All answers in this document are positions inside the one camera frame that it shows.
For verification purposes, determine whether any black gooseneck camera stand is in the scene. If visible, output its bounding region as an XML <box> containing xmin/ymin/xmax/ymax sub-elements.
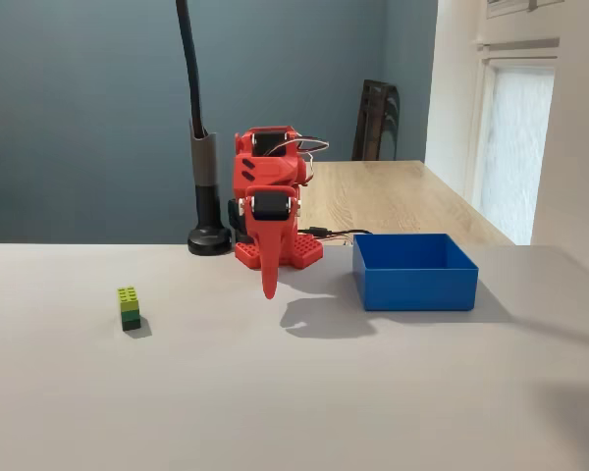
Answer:
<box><xmin>175</xmin><ymin>0</ymin><xmax>235</xmax><ymax>256</ymax></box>

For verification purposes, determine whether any black table clamp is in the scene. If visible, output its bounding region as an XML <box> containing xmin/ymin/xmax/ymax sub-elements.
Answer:
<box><xmin>226</xmin><ymin>195</ymin><xmax>249</xmax><ymax>244</ymax></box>

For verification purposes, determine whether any dark folded chair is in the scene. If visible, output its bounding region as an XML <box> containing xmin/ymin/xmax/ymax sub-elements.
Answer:
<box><xmin>350</xmin><ymin>78</ymin><xmax>402</xmax><ymax>162</ymax></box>

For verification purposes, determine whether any light wooden table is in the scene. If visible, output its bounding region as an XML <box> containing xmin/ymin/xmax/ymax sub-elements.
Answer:
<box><xmin>298</xmin><ymin>160</ymin><xmax>516</xmax><ymax>246</ymax></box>

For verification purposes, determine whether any blue plastic box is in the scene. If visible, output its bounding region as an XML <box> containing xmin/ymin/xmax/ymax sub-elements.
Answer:
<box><xmin>351</xmin><ymin>233</ymin><xmax>480</xmax><ymax>313</ymax></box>

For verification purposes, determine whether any looped thin servo wire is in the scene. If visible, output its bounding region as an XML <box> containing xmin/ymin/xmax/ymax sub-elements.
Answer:
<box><xmin>279</xmin><ymin>133</ymin><xmax>332</xmax><ymax>166</ymax></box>

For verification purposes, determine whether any green lego brick stack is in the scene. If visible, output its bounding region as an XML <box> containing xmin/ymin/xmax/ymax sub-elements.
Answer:
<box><xmin>116</xmin><ymin>286</ymin><xmax>142</xmax><ymax>332</ymax></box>

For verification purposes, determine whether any black power cable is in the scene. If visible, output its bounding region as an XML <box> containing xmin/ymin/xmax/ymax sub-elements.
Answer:
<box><xmin>297</xmin><ymin>226</ymin><xmax>374</xmax><ymax>246</ymax></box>

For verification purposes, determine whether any white framed frosted window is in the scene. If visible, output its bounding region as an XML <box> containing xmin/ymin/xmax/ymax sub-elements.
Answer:
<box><xmin>463</xmin><ymin>38</ymin><xmax>562</xmax><ymax>235</ymax></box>

